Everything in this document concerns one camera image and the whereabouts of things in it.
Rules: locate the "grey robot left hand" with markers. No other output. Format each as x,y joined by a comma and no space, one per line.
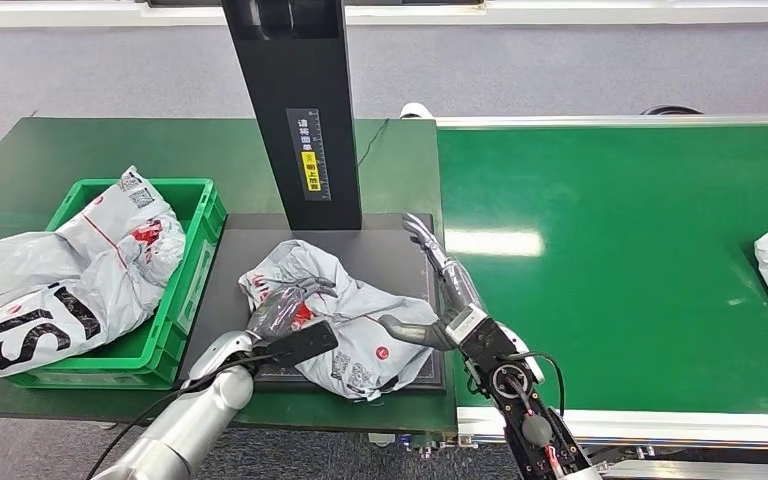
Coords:
278,314

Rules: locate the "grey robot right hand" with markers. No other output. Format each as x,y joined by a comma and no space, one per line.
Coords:
453,291

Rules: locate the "grey package with red truck print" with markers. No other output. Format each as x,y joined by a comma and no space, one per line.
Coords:
371,331

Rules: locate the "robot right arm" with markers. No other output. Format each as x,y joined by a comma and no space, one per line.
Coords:
536,430

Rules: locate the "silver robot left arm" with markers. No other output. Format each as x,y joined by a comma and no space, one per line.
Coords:
185,424

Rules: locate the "grey package with black letters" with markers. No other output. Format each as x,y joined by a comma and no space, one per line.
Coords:
46,291

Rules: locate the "black inbound scanner machine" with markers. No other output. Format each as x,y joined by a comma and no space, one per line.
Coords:
304,66

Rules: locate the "green plastic crate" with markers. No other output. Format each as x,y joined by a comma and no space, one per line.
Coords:
152,344

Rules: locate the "ruler label with yellow sticker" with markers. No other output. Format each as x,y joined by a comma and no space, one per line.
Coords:
309,156

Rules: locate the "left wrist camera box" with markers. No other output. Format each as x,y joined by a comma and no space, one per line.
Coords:
304,344

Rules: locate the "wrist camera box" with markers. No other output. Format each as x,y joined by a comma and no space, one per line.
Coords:
490,341
304,344

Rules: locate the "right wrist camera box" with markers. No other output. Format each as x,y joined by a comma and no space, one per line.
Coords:
490,341

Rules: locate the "green conveyor belt with aluminium frame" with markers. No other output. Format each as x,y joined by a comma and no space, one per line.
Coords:
622,199

